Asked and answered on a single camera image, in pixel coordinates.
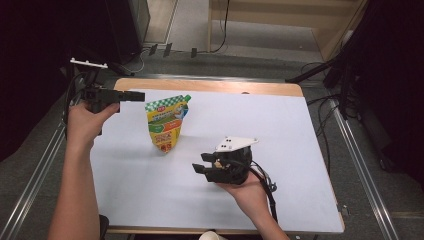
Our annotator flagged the black cabinet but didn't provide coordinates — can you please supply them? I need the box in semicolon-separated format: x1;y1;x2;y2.
106;0;151;64

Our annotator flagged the metal floor rail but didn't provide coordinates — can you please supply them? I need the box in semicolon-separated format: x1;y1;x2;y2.
0;78;86;240
109;73;331;84
328;96;401;240

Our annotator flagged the black hanging cable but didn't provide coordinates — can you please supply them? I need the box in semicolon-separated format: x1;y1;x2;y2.
209;0;232;54

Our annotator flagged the wooden shelf frame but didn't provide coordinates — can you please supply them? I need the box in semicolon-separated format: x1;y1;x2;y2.
207;0;369;63

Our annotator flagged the white floor cable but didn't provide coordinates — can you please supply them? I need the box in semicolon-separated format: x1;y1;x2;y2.
116;49;148;76

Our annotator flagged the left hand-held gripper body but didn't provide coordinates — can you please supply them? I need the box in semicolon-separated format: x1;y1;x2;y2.
69;57;122;114

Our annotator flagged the person's right hand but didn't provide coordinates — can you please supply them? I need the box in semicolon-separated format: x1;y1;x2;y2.
216;169;273;221

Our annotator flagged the white paper sheet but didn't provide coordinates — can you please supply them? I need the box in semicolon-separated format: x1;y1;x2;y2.
89;88;345;234

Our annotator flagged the black curtain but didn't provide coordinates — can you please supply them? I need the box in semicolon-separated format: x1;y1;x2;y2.
346;0;424;184
0;0;111;163

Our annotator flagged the white round object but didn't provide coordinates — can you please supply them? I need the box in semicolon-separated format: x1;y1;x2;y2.
199;230;228;240

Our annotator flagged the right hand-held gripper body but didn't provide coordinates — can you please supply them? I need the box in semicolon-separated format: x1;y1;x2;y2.
205;135;260;186

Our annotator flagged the right hand-held gripper cable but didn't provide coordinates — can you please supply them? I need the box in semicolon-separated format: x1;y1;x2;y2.
249;159;279;224

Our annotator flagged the person's left hand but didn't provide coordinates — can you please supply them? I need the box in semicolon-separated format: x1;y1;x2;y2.
66;101;120;151

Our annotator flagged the yellow green seasoning pouch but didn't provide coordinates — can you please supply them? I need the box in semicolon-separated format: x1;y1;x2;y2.
144;94;193;154

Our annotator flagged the black floor cable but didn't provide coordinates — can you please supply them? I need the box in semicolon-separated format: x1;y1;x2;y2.
301;61;363;174

